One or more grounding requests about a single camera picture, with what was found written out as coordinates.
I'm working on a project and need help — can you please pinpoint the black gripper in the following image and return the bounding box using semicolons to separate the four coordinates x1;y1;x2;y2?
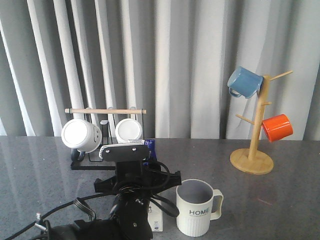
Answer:
94;160;181;198

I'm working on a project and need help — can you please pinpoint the blue white milk carton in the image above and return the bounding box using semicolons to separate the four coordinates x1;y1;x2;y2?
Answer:
129;139;163;232

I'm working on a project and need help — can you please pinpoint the white HOME mug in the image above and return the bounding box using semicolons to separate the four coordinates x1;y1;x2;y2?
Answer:
175;179;224;237

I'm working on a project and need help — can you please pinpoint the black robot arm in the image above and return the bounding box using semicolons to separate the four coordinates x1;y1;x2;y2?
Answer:
46;160;182;240

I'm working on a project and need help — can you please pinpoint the white ribbed mug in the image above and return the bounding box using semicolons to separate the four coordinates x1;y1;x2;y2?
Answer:
115;118;143;143

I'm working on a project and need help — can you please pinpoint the white smiley face mug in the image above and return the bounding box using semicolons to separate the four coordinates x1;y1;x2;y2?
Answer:
61;119;103;162

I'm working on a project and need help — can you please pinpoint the wooden mug tree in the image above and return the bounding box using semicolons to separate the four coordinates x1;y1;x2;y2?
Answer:
230;70;293;175

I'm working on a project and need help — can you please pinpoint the grey pleated curtain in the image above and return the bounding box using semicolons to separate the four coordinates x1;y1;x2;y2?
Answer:
0;0;320;140

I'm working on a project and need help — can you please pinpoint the blue enamel mug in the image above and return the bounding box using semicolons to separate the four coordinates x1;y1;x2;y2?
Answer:
227;66;264;99

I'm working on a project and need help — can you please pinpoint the orange enamel mug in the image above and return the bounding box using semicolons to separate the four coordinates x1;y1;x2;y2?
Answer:
262;114;293;142

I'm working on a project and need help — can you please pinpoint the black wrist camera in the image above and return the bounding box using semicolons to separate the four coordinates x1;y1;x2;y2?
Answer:
99;143;150;163

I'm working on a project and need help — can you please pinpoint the black wire mug rack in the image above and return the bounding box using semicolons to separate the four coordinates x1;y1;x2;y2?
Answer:
70;116;144;170

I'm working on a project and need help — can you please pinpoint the black cable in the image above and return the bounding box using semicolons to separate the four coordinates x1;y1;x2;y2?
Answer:
4;161;180;240

